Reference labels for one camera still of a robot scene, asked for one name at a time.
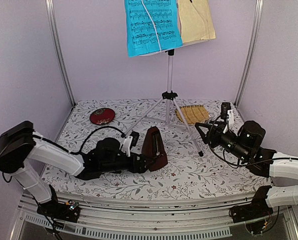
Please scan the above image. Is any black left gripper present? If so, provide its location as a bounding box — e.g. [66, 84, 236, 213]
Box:
[100, 152, 157, 174]

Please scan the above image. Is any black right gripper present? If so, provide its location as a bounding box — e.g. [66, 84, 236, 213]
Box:
[195, 120, 249, 162]

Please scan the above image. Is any dark red wooden metronome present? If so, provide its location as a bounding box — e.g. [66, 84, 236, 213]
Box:
[141, 126, 168, 172]

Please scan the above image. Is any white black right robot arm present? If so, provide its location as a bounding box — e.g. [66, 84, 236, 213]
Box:
[195, 120, 298, 218]

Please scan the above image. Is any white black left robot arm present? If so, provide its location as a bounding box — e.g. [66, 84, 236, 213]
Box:
[0, 121, 168, 217]

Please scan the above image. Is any woven bamboo tray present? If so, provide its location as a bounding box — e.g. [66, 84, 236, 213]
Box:
[180, 105, 210, 125]

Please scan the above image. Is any white tripod music stand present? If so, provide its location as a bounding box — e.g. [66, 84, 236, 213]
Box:
[121, 49, 204, 157]

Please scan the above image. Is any red floral round box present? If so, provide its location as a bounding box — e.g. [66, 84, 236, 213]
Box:
[90, 107, 116, 126]

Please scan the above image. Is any yellow paper sheet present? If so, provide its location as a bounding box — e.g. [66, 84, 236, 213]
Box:
[177, 0, 216, 44]

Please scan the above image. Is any blue sheet music page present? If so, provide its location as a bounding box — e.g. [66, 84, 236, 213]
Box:
[124, 0, 183, 57]

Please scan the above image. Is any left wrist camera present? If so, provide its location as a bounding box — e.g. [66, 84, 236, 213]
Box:
[121, 131, 139, 157]

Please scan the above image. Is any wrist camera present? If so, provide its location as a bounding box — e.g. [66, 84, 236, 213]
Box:
[220, 102, 234, 134]
[121, 131, 139, 157]

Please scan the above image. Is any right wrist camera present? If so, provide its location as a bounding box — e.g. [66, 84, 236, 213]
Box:
[220, 102, 234, 134]

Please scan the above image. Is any front aluminium rail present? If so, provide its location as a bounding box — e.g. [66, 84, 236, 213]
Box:
[10, 192, 298, 240]

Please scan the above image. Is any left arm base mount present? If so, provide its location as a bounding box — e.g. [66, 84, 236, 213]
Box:
[37, 198, 81, 223]

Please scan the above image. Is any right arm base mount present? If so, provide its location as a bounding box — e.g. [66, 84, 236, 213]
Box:
[228, 185, 280, 236]

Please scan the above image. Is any right aluminium frame post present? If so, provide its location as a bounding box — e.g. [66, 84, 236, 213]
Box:
[234, 0, 264, 108]

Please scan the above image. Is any aluminium frame post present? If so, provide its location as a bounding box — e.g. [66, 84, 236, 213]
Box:
[234, 0, 264, 108]
[45, 0, 76, 108]

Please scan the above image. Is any left aluminium frame post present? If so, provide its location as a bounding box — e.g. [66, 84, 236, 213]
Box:
[45, 0, 76, 108]

